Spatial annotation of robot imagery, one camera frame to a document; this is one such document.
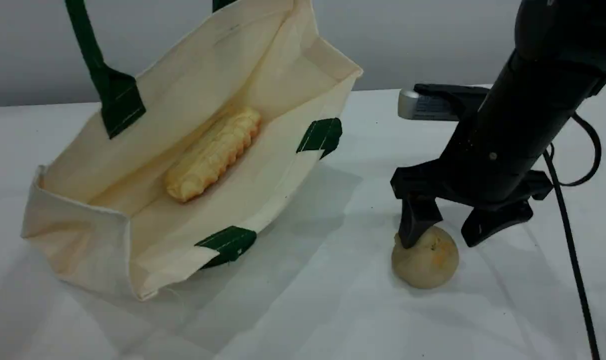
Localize round egg yolk pastry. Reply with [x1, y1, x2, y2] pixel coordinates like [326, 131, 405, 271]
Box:
[391, 225, 459, 290]

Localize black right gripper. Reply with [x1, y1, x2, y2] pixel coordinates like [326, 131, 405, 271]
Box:
[390, 102, 558, 250]

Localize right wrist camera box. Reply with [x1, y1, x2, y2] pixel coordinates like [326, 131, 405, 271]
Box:
[398, 84, 491, 122]

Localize long ridged orange bread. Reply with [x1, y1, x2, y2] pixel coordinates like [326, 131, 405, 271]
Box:
[164, 106, 262, 203]

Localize white canvas bag green handles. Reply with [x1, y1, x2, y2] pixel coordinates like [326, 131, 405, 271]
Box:
[22, 0, 363, 302]

